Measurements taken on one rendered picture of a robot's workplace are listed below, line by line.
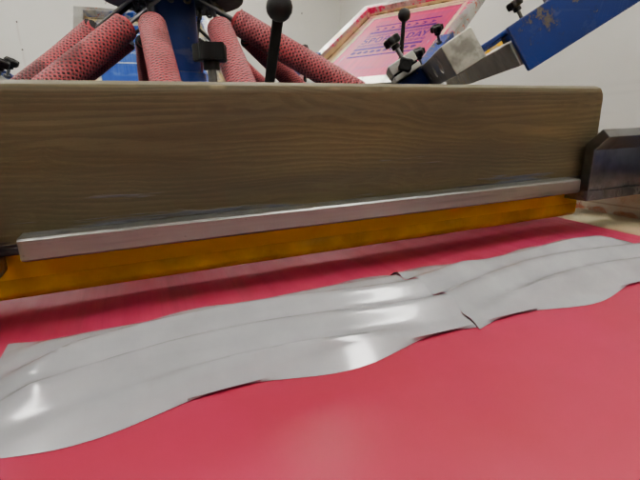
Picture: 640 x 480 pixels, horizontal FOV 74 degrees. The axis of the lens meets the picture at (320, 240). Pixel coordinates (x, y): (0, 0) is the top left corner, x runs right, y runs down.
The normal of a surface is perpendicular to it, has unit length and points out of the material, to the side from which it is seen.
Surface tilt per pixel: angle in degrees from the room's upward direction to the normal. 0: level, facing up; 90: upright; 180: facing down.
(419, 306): 28
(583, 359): 0
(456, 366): 0
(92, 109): 90
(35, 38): 90
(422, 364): 0
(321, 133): 90
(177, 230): 90
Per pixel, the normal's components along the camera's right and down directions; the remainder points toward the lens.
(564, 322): -0.02, -0.96
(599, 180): 0.39, 0.24
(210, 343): 0.22, -0.68
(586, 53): -0.92, 0.13
